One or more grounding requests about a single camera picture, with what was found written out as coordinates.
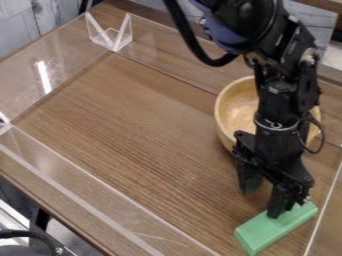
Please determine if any clear acrylic tray wall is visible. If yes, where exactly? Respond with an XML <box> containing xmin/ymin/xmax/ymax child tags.
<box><xmin>0</xmin><ymin>113</ymin><xmax>220</xmax><ymax>256</ymax></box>

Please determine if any black cable lower left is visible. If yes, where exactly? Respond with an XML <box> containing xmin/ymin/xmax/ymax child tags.
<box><xmin>0</xmin><ymin>229</ymin><xmax>65</xmax><ymax>256</ymax></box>

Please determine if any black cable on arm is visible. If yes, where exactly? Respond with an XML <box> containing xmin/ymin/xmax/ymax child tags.
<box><xmin>162</xmin><ymin>0</ymin><xmax>242</xmax><ymax>68</ymax></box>

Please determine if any green rectangular block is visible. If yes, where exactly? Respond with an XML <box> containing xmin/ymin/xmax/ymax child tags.
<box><xmin>234</xmin><ymin>202</ymin><xmax>319</xmax><ymax>256</ymax></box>

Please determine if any brown wooden bowl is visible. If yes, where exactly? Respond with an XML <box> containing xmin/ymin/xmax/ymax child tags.
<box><xmin>213</xmin><ymin>75</ymin><xmax>324</xmax><ymax>154</ymax></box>

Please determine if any clear acrylic corner bracket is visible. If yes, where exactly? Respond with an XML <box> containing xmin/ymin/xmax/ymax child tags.
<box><xmin>86</xmin><ymin>12</ymin><xmax>133</xmax><ymax>52</ymax></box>

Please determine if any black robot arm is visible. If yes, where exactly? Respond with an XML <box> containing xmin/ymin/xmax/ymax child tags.
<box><xmin>192</xmin><ymin>0</ymin><xmax>321</xmax><ymax>218</ymax></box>

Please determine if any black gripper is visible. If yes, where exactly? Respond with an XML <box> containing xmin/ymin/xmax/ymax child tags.
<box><xmin>233</xmin><ymin>127</ymin><xmax>315</xmax><ymax>219</ymax></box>

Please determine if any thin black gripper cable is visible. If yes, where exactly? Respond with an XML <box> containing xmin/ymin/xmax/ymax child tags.
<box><xmin>296</xmin><ymin>113</ymin><xmax>327</xmax><ymax>155</ymax></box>

